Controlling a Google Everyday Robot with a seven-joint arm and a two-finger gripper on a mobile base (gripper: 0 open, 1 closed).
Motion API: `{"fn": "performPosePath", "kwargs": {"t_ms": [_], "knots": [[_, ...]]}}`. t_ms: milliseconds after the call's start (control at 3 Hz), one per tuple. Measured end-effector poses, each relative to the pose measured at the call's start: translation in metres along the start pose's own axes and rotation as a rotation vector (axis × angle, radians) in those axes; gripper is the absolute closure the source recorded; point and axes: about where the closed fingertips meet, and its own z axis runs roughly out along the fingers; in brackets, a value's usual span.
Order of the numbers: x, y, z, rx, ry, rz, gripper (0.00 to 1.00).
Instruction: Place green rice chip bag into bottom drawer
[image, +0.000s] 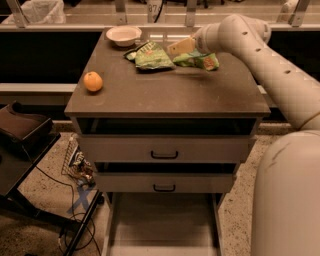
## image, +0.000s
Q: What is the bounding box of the white plastic bag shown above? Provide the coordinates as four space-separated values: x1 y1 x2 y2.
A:
17 0 66 24

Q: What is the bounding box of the white bowl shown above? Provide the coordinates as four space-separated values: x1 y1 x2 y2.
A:
106 26 142 47

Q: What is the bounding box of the drawer with handle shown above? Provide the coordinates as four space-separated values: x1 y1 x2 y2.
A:
94 173 234 193
78 135 256 163

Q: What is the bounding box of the wire basket with snacks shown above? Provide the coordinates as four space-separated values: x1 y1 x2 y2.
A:
61 134 95 187

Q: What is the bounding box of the green jalapeno chip bag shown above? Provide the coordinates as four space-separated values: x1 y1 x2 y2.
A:
123 41 175 70

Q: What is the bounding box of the black cable on floor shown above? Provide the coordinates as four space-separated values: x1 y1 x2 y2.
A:
34 164 103 256

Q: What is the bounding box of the open bottom drawer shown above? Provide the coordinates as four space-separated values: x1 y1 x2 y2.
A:
101 193 224 256

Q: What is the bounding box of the grey drawer cabinet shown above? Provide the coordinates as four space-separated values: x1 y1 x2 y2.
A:
65 38 270 181

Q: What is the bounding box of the orange fruit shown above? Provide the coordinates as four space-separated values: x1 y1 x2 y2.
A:
83 71 103 92

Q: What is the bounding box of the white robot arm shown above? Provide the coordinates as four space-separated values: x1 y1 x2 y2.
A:
168 14 320 256

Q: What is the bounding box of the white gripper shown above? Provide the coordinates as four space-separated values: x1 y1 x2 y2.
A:
167 25 219 55

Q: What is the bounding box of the middle drawer with handle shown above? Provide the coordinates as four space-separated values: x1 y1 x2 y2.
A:
94 173 234 193

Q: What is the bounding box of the green rice chip bag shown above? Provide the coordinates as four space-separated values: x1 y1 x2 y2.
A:
173 50 219 71

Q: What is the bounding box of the black side cart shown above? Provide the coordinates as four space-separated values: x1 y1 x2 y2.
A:
0 101 102 256

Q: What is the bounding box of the top drawer with handle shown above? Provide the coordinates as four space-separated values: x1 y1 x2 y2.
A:
78 135 256 163

